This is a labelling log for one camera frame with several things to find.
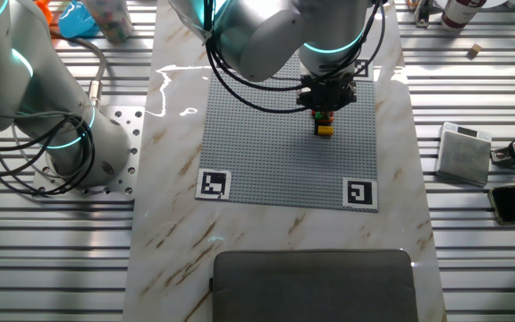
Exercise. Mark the clear plastic cup with bricks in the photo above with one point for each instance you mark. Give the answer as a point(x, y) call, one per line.
point(110, 22)

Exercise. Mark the perforated metal robot base plate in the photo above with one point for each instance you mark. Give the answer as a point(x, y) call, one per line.
point(128, 134)

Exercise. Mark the silver digital scale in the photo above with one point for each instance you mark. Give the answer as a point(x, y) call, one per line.
point(463, 156)

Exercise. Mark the red Lego brick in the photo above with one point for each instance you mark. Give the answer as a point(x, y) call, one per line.
point(314, 114)

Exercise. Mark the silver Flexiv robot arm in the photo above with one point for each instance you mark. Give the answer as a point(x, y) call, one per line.
point(7, 67)

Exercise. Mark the green Lego plate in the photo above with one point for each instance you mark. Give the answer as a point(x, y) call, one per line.
point(324, 116)

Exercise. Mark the small wooden block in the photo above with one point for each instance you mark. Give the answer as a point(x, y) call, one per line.
point(475, 50)

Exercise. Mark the grey fabric pad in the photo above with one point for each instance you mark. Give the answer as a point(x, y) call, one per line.
point(315, 290)

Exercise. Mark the grey Lego baseplate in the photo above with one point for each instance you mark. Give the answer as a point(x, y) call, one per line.
point(262, 156)

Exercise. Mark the red white bottle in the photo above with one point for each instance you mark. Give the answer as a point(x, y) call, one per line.
point(461, 13)

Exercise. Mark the yellow Lego brick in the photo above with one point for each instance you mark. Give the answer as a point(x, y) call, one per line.
point(326, 130)

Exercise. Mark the black white ArUco marker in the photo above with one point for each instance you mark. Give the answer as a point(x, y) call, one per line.
point(363, 69)
point(213, 184)
point(360, 193)

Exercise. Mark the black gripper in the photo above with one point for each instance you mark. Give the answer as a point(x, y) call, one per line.
point(326, 91)

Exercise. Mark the grey metal bracket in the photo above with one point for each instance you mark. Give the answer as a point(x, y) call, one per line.
point(423, 15)

